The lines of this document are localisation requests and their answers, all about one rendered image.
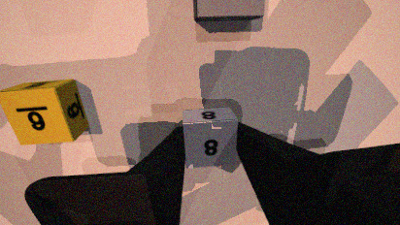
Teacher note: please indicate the yellow block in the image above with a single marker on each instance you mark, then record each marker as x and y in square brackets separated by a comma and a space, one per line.
[44, 112]

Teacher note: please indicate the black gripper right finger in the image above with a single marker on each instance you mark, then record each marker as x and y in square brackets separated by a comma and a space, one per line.
[295, 186]

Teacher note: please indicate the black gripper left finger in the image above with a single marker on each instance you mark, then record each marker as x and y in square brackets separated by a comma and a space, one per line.
[149, 193]

